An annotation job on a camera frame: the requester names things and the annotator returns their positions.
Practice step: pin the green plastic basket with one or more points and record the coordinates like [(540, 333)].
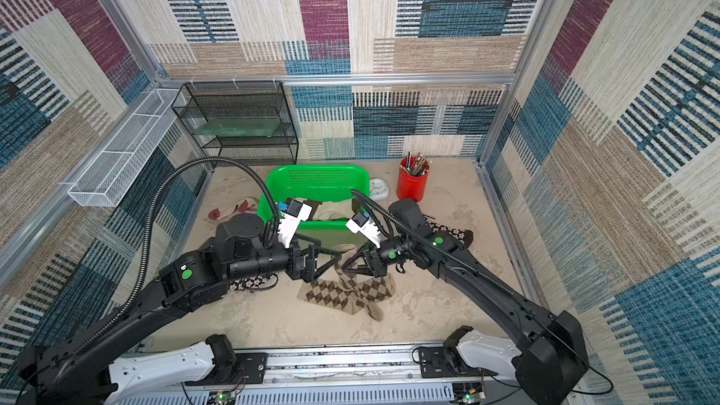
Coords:
[(320, 183)]

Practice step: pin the white wire wall basket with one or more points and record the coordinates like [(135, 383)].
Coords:
[(108, 177)]

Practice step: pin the cream brown striped sock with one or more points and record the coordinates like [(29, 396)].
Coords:
[(332, 211)]

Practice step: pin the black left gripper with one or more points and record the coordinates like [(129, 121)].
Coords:
[(308, 272)]

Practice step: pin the pink purple striped sock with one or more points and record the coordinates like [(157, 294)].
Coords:
[(246, 206)]

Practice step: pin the brown argyle sock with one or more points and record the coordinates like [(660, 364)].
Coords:
[(326, 292), (374, 291)]

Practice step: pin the red pencil cup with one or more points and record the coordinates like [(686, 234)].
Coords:
[(413, 177)]

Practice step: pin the dark floral pattern sock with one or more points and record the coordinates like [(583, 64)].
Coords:
[(464, 237)]

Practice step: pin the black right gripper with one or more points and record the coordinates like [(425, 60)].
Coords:
[(368, 259)]

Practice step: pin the green glass plate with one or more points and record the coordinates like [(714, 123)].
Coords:
[(238, 127)]

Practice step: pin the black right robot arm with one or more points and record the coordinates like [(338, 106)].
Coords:
[(552, 355)]

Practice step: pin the black wire mesh shelf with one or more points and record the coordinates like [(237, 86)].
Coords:
[(199, 102)]

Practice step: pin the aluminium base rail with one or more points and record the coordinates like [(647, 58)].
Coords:
[(355, 374)]

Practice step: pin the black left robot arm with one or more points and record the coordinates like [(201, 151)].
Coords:
[(93, 367)]

